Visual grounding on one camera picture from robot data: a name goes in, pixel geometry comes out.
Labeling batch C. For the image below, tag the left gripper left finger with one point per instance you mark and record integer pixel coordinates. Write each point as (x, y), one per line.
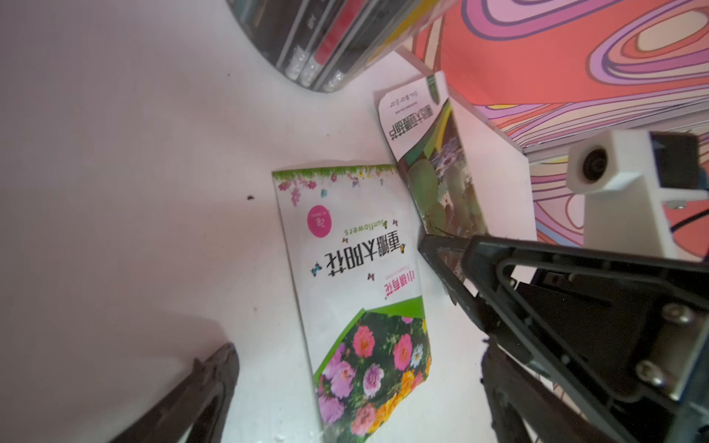
(196, 409)

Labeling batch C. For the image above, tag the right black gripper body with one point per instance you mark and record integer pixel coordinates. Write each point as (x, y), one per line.
(660, 395)

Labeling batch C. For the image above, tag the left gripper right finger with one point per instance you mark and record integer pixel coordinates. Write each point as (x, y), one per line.
(517, 401)

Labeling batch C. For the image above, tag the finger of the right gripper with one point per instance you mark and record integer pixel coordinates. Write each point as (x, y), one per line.
(567, 300)

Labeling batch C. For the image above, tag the white sunflowers seed packet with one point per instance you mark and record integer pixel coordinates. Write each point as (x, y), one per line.
(350, 238)

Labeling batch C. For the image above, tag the green gourd seed packet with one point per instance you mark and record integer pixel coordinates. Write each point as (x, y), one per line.
(421, 131)

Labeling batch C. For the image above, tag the clear cup of pencils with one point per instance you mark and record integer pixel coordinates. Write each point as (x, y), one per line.
(323, 44)

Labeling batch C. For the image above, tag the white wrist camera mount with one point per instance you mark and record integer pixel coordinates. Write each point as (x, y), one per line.
(629, 179)

